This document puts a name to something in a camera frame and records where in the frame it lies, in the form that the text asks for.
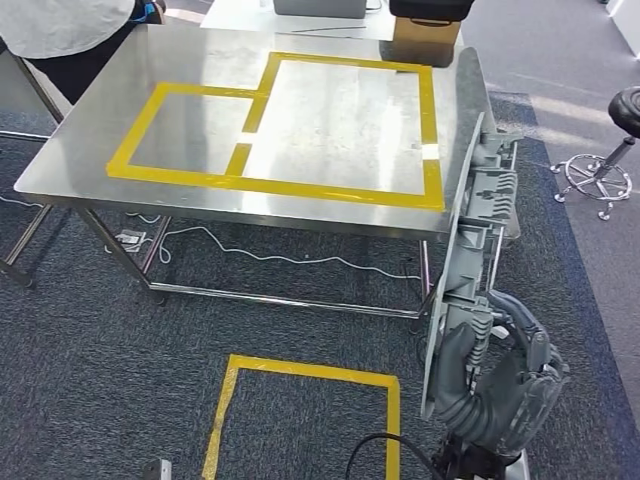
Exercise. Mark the silver wheel hub cap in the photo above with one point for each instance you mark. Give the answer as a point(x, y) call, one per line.
point(463, 199)

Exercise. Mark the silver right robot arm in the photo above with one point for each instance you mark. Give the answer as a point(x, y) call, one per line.
point(470, 427)

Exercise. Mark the white display plinth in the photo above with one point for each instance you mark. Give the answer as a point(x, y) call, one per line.
point(630, 23)

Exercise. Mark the stainless steel workbench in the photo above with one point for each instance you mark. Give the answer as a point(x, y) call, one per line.
point(90, 152)

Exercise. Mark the grey laptop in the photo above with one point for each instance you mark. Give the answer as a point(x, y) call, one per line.
point(320, 8)

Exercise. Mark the person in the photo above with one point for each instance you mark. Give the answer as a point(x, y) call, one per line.
point(60, 26)

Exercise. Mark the brown cardboard box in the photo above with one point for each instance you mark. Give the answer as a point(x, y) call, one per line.
point(425, 32)

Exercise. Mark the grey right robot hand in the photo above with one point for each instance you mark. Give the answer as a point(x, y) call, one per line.
point(535, 397)

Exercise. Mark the black round stool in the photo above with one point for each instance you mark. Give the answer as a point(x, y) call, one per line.
point(627, 109)

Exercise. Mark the white power adapter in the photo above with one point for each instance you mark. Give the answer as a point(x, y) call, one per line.
point(130, 240)

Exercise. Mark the white table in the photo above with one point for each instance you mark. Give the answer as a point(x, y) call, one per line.
point(240, 20)

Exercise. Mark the black case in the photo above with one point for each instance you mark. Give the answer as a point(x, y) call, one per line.
point(430, 8)

